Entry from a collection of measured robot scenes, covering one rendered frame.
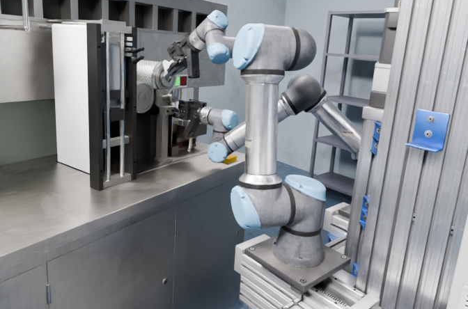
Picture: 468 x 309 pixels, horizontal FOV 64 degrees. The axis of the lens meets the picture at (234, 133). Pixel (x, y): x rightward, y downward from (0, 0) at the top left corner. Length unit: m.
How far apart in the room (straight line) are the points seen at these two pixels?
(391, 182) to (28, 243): 0.93
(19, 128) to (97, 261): 0.67
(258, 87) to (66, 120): 0.85
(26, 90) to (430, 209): 1.43
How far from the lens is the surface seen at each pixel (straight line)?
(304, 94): 1.34
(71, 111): 1.52
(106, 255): 1.26
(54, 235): 1.09
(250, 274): 1.25
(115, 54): 1.32
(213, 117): 1.50
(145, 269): 1.42
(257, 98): 0.95
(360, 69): 4.09
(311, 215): 1.06
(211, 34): 1.36
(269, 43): 0.95
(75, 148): 1.54
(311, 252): 1.10
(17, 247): 1.06
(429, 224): 1.07
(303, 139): 4.55
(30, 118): 1.68
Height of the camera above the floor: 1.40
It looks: 13 degrees down
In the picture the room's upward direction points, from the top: 4 degrees clockwise
